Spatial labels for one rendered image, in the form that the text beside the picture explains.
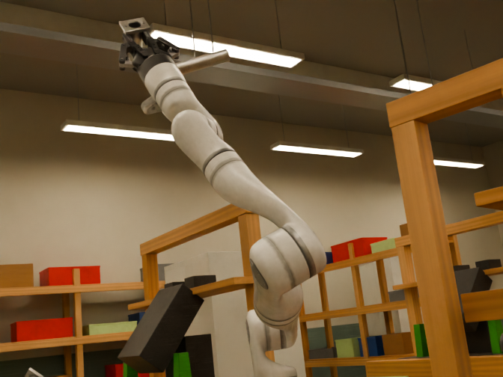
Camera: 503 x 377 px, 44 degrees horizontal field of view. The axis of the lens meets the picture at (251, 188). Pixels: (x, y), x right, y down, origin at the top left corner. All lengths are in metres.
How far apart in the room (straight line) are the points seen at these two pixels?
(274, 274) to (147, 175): 7.95
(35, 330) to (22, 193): 1.78
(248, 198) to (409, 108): 1.20
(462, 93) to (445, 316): 0.69
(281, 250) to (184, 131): 0.31
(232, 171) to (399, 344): 6.44
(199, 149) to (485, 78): 1.16
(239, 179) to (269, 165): 8.93
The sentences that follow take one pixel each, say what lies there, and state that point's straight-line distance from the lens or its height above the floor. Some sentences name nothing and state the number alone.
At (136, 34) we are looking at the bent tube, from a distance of 1.37.
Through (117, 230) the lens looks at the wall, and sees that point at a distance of 8.50.
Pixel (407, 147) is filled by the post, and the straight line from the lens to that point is 2.13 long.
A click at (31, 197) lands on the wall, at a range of 8.24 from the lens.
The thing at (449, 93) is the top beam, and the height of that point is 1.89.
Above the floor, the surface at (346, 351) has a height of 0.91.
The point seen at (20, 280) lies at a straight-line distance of 7.47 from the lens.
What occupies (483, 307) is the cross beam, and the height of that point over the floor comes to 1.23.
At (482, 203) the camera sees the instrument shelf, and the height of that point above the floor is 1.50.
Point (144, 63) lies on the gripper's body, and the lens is 1.27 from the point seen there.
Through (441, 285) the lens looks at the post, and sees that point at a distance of 2.04.
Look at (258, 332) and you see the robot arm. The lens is 1.34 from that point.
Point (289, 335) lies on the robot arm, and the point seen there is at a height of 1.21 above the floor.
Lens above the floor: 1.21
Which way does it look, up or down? 13 degrees up
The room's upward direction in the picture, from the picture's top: 6 degrees counter-clockwise
